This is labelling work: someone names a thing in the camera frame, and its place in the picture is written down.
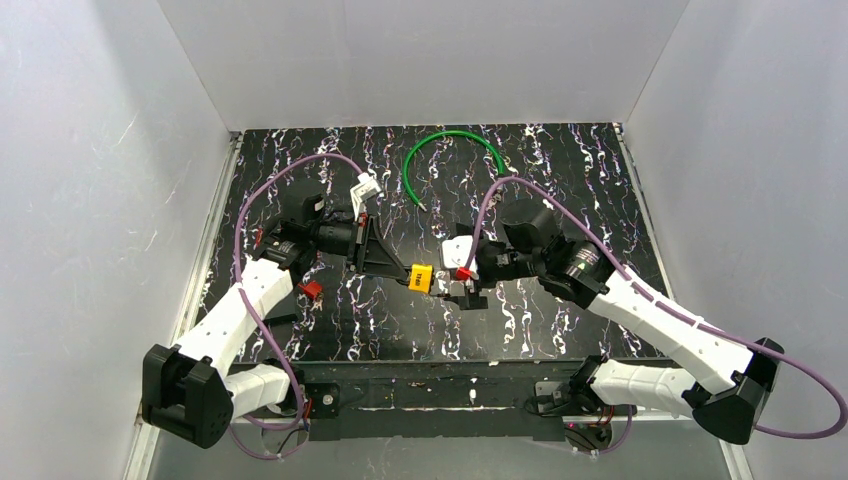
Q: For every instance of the yellow padlock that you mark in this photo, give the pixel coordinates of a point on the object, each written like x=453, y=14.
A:
x=418, y=278

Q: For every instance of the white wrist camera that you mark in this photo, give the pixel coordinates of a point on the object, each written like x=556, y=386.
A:
x=366, y=188
x=458, y=259

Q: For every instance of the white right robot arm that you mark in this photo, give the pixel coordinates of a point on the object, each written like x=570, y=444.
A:
x=722, y=385

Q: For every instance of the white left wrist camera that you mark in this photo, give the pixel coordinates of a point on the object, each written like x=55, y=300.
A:
x=366, y=188

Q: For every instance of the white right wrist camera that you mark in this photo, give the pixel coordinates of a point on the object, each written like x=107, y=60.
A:
x=458, y=259

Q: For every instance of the aluminium frame rail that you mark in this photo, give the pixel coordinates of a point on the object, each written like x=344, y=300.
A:
x=145, y=437

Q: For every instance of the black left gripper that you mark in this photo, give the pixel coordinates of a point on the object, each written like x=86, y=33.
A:
x=361, y=245

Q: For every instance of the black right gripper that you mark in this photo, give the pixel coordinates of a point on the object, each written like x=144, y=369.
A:
x=484, y=269

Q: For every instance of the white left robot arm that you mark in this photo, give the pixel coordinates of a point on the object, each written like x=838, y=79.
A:
x=188, y=389

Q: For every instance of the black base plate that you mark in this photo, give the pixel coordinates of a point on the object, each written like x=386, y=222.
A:
x=469, y=399

